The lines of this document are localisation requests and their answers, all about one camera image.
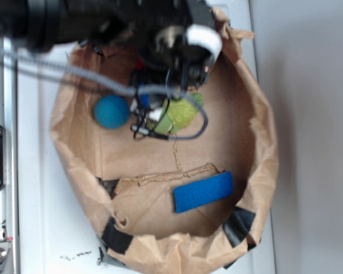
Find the aluminium frame rail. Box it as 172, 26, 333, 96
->
0, 38, 20, 273

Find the blue sponge block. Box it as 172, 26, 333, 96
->
173, 171, 233, 213

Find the brown paper-lined bin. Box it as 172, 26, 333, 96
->
50, 9, 278, 273

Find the blue textured ball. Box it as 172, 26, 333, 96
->
93, 95, 130, 130

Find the white plastic tray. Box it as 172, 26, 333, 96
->
16, 3, 277, 274

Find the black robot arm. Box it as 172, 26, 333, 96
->
0, 1, 222, 87

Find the green plush toy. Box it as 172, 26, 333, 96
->
147, 99, 198, 135

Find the red paper ball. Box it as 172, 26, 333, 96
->
136, 59, 145, 70

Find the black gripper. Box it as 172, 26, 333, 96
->
130, 1, 222, 88

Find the grey coiled cable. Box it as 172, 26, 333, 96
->
0, 47, 209, 142

